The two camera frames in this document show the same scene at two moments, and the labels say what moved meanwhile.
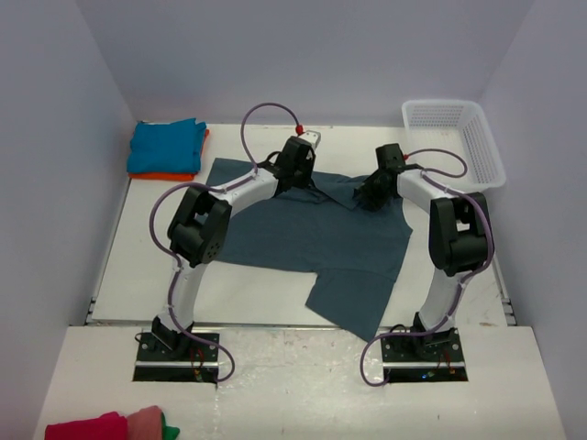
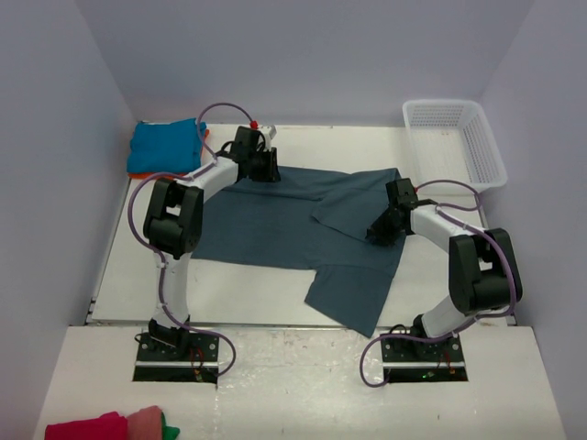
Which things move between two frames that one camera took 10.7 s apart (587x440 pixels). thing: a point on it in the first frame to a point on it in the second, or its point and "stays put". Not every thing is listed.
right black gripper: [365, 191] to [377, 229]
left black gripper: [308, 163] to [271, 173]
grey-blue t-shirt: [321, 228] stays put
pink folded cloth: [145, 424] stays put
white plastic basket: [459, 126] stays put
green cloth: [168, 432] stays put
